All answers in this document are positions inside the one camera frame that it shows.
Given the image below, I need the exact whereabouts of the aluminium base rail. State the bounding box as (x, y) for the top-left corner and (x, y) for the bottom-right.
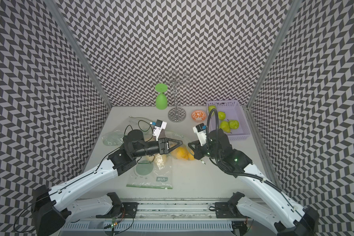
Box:
(53, 200), (262, 236)

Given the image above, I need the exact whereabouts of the zip bag with orange fruit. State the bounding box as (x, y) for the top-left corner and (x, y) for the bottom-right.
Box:
(165, 131), (197, 161)

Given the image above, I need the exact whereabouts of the chrome mug tree stand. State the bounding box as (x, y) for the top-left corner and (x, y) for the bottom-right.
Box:
(166, 70), (186, 123)

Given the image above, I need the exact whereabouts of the green pear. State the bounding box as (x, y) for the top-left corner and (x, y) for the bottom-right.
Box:
(218, 112), (226, 121)
(208, 105), (216, 113)
(228, 120), (240, 130)
(219, 121), (231, 133)

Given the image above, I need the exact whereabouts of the zip bag with beige fruit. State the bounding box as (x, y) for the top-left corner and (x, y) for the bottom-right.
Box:
(126, 154), (173, 189)

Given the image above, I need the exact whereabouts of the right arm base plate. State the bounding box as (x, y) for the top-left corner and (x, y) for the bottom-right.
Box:
(214, 202), (246, 219)

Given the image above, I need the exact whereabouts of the zip bag with green pears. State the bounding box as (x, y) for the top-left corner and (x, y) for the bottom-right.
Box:
(102, 117), (152, 146)

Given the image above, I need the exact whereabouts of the purple plastic basket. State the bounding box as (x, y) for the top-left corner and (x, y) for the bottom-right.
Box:
(206, 100), (250, 140)

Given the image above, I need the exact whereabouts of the green plastic goblet upside down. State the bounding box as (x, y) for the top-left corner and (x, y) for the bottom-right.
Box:
(155, 83), (168, 110)

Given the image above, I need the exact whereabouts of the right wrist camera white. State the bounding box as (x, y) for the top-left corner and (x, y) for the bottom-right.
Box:
(193, 123), (207, 147)

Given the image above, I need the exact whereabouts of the yellow pear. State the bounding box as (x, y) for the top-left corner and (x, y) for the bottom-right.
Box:
(188, 153), (195, 160)
(174, 147), (188, 160)

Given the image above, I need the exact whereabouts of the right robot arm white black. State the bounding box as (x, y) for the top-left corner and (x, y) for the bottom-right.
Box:
(188, 108), (320, 236)

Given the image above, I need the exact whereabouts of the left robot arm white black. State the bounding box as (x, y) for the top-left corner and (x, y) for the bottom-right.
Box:
(31, 129), (183, 236)

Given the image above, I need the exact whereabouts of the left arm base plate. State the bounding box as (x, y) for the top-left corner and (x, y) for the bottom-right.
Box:
(105, 202), (139, 218)

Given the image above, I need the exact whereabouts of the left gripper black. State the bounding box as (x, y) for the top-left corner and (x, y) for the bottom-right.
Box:
(132, 137), (183, 158)

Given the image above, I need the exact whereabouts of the orange patterned small bowl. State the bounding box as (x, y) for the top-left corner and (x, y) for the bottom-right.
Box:
(191, 110), (207, 123)

